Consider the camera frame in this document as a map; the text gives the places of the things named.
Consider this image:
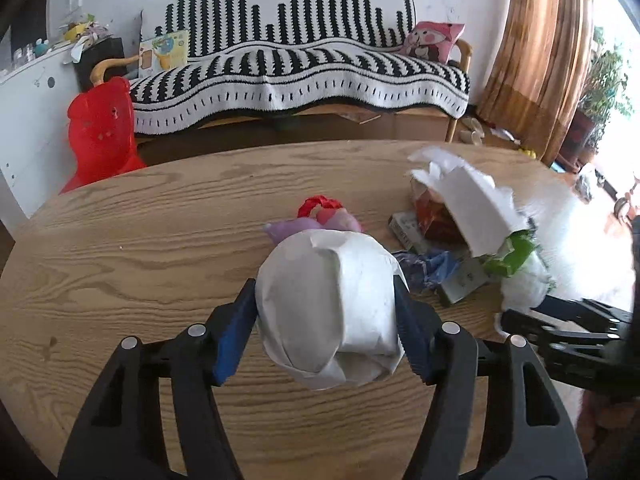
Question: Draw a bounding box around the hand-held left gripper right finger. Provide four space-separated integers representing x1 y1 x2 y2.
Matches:
392 272 588 480

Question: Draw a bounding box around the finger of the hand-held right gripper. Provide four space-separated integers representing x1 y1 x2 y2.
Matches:
501 309 627 397
540 295 635 327

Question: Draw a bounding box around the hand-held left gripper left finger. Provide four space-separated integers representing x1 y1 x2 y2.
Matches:
57 277 261 480

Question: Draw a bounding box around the white paper ball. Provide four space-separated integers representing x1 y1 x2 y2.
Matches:
255 229 408 391

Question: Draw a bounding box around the blue crumpled wrapper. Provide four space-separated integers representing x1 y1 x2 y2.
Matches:
392 250 458 293

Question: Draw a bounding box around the green packet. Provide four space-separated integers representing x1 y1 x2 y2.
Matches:
482 230 537 278

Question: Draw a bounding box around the red snack box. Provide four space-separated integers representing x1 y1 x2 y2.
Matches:
412 180 471 243

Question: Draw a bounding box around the purple pink wrapper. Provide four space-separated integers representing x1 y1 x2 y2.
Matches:
263 207 362 243

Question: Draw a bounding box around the red crumpled wrapper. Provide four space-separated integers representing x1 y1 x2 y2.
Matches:
298 196 344 217

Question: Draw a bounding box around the potted green plant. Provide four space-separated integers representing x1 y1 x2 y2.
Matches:
560 25 632 161

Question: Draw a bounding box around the red plastic chair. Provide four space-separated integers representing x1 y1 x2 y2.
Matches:
59 76 148 195

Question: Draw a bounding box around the brown curtain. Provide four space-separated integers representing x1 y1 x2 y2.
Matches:
475 0 596 166

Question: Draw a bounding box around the black white striped blanket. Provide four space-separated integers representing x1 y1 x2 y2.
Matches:
127 0 471 136

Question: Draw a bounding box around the colourful picture book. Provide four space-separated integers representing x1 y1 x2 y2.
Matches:
137 30 190 79

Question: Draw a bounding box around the white cabinet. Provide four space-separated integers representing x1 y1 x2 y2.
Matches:
0 42 83 231

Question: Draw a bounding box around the pink cartoon cushion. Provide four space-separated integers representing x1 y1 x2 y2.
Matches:
402 21 466 64

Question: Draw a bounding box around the black box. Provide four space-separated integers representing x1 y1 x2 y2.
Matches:
74 37 126 93

